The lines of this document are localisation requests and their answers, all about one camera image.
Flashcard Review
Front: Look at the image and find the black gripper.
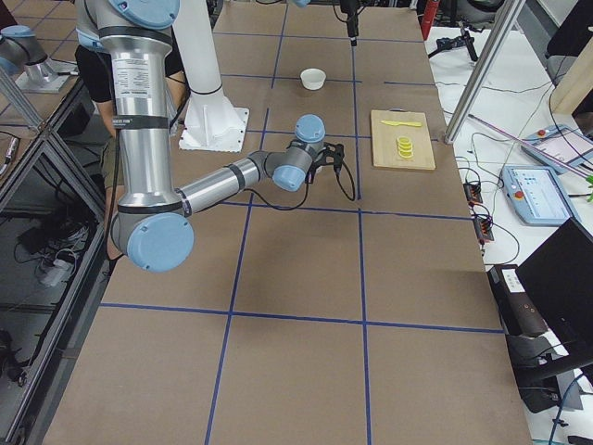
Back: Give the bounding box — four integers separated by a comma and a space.
307, 158, 324, 181

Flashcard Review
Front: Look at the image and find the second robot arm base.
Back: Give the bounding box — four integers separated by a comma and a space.
1, 25, 78, 94

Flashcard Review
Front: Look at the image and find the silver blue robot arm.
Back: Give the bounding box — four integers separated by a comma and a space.
330, 0, 367, 47
76, 1, 325, 273

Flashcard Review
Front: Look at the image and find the wooden cutting board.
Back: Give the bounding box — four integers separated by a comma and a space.
371, 109, 435, 171

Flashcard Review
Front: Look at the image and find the yellow plastic knife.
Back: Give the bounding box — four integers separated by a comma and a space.
380, 120, 423, 128

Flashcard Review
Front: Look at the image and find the lemon slice two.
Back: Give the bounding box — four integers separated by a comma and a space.
397, 145, 413, 158

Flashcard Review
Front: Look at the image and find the lemon slice one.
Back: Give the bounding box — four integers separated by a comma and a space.
397, 149, 414, 159

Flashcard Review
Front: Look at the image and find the white bowl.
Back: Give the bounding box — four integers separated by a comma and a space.
300, 68, 326, 91

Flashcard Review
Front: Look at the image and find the black tripod clamp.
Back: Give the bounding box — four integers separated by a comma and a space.
428, 20, 485, 62

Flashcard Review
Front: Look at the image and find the red cylinder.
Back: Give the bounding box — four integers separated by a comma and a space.
420, 0, 440, 40

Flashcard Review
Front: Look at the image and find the white side table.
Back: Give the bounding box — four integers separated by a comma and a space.
423, 25, 593, 445

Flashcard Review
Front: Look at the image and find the teach pendant tablet near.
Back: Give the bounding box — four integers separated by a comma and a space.
501, 165, 580, 227

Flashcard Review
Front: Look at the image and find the teach pendant tablet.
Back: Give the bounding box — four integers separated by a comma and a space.
501, 165, 580, 227
523, 124, 592, 174

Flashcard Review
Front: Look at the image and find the person in black shirt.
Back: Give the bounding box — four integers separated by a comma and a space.
73, 44, 189, 265

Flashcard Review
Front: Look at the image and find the teach pendant tablet far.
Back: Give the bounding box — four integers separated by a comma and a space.
523, 124, 592, 174

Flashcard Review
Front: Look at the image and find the black computer monitor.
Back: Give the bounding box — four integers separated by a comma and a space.
516, 218, 592, 346

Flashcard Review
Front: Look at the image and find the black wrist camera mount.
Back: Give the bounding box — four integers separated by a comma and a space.
322, 143, 345, 176

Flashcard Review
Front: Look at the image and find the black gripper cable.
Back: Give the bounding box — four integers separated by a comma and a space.
245, 143, 360, 212

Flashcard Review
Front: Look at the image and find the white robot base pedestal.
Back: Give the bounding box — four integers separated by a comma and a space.
173, 0, 249, 153

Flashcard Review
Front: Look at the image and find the aluminium frame post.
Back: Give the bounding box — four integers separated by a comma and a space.
444, 0, 525, 144

